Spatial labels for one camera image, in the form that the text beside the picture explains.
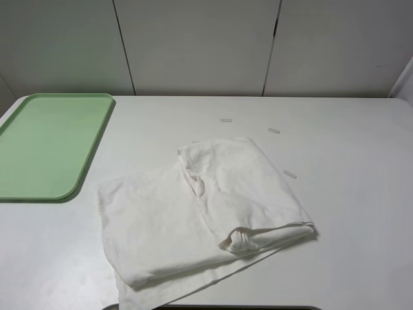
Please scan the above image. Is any clear tape marker right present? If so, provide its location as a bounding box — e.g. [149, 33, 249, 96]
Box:
[268, 128, 281, 134]

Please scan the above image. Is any clear tape marker near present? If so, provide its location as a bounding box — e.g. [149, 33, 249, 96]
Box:
[283, 170, 297, 179]

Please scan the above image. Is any white short sleeve shirt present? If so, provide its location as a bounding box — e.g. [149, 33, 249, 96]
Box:
[96, 138, 315, 309]

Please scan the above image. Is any green plastic tray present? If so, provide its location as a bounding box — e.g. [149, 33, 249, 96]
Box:
[1, 94, 115, 202]

